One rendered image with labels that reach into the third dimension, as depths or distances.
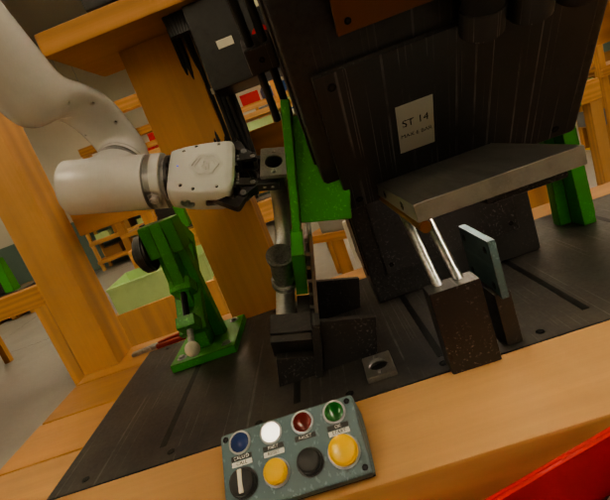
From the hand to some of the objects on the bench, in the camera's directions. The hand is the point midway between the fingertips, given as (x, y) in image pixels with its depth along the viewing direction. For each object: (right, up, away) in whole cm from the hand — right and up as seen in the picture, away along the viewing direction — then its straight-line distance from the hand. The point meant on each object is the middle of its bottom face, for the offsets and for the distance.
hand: (271, 172), depth 67 cm
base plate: (+23, -23, +7) cm, 34 cm away
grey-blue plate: (+31, -22, -9) cm, 40 cm away
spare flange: (+15, -28, -8) cm, 33 cm away
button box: (+6, -38, -20) cm, 44 cm away
